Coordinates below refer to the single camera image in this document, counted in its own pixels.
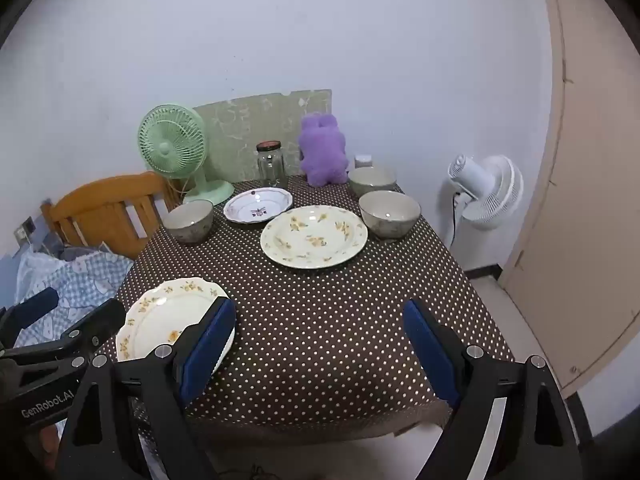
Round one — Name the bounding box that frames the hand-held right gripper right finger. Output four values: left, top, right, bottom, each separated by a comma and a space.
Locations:
402, 299, 585, 480

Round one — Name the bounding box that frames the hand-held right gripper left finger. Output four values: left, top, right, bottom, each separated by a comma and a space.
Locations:
59, 298, 237, 480

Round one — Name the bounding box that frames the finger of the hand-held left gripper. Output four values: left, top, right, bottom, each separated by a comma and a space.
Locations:
62, 299, 127, 361
0, 287, 60, 346

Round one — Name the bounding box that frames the scalloped yellow floral plate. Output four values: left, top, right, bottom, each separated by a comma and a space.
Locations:
116, 277, 236, 376

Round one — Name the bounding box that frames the grey floral ceramic bowl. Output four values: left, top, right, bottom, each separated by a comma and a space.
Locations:
163, 199, 215, 245
358, 190, 422, 239
347, 166, 397, 197

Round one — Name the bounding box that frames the red rimmed white plate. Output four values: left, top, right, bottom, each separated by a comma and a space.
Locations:
223, 187, 294, 224

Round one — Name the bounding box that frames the large yellow floral deep plate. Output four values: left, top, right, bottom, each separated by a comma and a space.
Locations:
260, 205, 369, 269

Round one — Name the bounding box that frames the person's left hand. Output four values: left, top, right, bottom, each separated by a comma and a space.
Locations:
27, 422, 63, 471

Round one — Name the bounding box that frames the blue checked blanket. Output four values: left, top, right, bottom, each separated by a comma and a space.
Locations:
0, 246, 137, 356

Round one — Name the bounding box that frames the wooden chair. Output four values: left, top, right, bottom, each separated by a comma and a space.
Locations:
40, 171, 181, 261

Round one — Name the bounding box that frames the brown polka dot tablecloth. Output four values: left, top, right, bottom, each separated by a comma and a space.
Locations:
116, 177, 516, 433

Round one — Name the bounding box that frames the white standing fan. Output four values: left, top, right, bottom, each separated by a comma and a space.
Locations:
447, 154, 524, 232

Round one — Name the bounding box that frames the green desk fan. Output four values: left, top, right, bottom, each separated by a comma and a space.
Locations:
137, 104, 236, 206

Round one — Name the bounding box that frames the glass jar with dark lid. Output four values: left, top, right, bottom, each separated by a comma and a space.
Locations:
256, 141, 288, 188

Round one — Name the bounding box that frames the purple plush toy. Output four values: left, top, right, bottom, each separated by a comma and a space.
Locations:
298, 114, 349, 187

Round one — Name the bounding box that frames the beige door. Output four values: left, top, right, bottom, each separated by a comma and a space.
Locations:
500, 0, 640, 396

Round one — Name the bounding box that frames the wall socket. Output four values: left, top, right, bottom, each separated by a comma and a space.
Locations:
14, 216, 37, 248

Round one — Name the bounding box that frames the black fan cable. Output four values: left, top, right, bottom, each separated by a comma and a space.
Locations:
449, 195, 463, 250

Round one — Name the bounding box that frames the green patterned wall board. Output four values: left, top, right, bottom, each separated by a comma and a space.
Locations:
192, 89, 333, 183

